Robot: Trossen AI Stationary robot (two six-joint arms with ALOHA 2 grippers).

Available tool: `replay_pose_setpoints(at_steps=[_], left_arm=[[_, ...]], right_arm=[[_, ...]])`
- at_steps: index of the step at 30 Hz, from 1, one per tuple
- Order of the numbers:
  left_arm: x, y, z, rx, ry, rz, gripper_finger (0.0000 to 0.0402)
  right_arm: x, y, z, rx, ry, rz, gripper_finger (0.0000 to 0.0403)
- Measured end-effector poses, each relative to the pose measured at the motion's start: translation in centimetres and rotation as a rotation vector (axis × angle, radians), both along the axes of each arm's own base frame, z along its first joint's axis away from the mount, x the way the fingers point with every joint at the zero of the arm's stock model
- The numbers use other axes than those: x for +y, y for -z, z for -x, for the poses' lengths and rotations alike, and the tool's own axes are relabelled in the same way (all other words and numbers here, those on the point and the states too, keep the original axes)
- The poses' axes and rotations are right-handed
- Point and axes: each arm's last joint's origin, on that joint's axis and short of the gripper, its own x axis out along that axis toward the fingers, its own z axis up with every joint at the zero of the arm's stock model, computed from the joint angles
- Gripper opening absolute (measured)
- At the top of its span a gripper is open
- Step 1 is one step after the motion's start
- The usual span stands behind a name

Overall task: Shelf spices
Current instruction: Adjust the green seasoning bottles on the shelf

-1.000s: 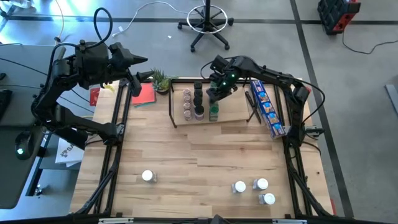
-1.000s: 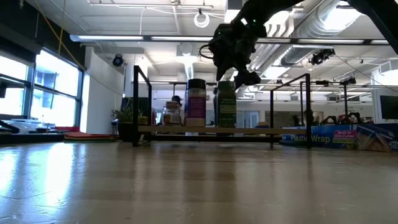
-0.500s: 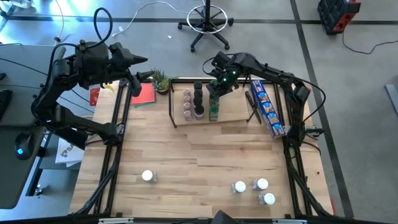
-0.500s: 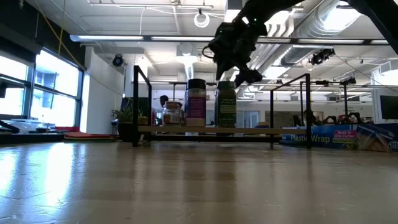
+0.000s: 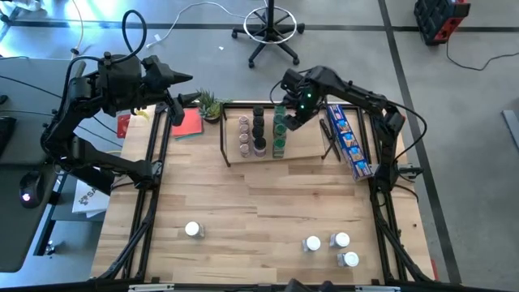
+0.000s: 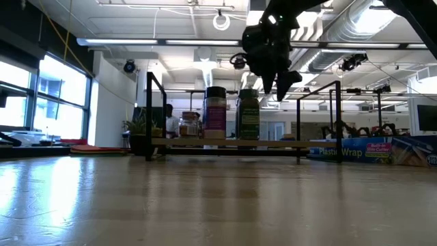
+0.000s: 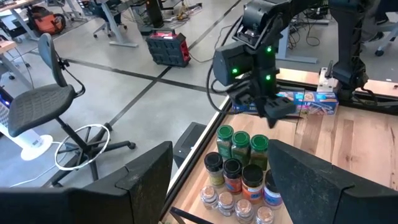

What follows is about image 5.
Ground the grey desk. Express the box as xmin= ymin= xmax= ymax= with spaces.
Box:
xmin=0 ymin=58 xmax=87 ymax=273

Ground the black computer mouse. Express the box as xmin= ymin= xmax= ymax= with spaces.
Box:
xmin=17 ymin=171 xmax=45 ymax=210

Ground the silver frame bracket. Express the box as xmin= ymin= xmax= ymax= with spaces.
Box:
xmin=354 ymin=284 xmax=401 ymax=292
xmin=127 ymin=283 xmax=176 ymax=292

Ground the grey metal bar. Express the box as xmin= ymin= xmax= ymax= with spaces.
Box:
xmin=501 ymin=108 xmax=519 ymax=152

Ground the black stool base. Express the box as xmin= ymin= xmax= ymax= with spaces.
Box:
xmin=230 ymin=0 xmax=306 ymax=69

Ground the blue plastic wrap box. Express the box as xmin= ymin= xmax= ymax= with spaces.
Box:
xmin=326 ymin=104 xmax=375 ymax=183

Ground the red and black crate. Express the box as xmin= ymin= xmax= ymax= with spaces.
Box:
xmin=412 ymin=0 xmax=471 ymax=46

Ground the black aluminium table frame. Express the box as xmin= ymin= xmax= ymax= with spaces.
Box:
xmin=91 ymin=100 xmax=437 ymax=285

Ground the dark grey box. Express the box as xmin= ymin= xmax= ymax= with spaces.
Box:
xmin=286 ymin=92 xmax=328 ymax=103

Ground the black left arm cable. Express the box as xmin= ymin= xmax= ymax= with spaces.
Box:
xmin=121 ymin=9 xmax=148 ymax=62

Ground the black keyboard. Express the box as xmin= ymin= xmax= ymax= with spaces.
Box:
xmin=0 ymin=115 xmax=17 ymax=158

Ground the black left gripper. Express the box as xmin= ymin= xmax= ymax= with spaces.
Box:
xmin=97 ymin=54 xmax=203 ymax=126

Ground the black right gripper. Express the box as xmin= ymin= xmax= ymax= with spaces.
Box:
xmin=281 ymin=67 xmax=329 ymax=131

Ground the white floor cable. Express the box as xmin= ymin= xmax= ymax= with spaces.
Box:
xmin=145 ymin=1 xmax=268 ymax=50

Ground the wooden shelf with black legs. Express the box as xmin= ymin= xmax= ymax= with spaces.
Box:
xmin=219 ymin=103 xmax=337 ymax=168

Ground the potted succulent plant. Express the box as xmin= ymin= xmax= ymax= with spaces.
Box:
xmin=195 ymin=88 xmax=233 ymax=124

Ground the printed white paper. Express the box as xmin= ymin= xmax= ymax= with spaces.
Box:
xmin=71 ymin=177 xmax=111 ymax=220

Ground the white-lidded clear spice jar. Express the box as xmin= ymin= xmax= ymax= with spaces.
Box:
xmin=301 ymin=235 xmax=322 ymax=253
xmin=337 ymin=251 xmax=360 ymax=268
xmin=184 ymin=221 xmax=206 ymax=240
xmin=328 ymin=231 xmax=351 ymax=249

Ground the black floor cable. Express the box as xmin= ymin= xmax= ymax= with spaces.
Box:
xmin=444 ymin=38 xmax=519 ymax=72

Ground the black desk base beam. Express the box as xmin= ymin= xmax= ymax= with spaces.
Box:
xmin=60 ymin=161 xmax=115 ymax=196

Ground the yellow extension cord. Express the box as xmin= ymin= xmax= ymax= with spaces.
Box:
xmin=69 ymin=0 xmax=84 ymax=56

